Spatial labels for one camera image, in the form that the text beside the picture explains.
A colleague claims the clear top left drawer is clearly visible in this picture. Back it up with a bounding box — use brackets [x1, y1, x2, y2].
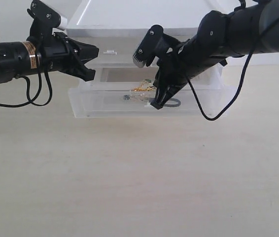
[87, 37, 155, 69]

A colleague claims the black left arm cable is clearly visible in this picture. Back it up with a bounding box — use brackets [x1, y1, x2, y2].
[0, 21, 54, 108]

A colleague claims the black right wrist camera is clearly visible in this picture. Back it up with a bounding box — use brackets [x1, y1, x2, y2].
[133, 25, 181, 68]

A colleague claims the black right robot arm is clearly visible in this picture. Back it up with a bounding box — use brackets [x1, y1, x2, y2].
[141, 0, 279, 109]

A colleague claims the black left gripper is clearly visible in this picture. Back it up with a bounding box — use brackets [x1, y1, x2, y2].
[39, 32, 99, 81]

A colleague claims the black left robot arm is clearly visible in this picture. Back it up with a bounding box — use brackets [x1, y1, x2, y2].
[0, 32, 99, 84]

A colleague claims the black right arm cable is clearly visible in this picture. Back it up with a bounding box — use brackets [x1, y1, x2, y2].
[187, 7, 279, 121]

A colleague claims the clear plastic compartment box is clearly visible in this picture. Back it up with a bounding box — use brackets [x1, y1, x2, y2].
[68, 66, 237, 118]

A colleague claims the white plastic drawer cabinet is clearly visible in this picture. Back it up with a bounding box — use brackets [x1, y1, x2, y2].
[66, 0, 231, 89]

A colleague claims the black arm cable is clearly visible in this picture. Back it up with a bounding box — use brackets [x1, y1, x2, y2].
[187, 7, 279, 121]
[0, 21, 54, 108]

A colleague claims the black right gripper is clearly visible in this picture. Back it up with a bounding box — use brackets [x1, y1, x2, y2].
[150, 41, 204, 109]

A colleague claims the keychain with gold rings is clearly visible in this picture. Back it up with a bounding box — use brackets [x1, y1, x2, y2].
[122, 78, 182, 109]

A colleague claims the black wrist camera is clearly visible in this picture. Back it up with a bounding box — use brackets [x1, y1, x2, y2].
[27, 0, 68, 38]
[133, 25, 181, 68]

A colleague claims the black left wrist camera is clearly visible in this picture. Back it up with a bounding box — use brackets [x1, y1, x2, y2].
[27, 0, 68, 38]

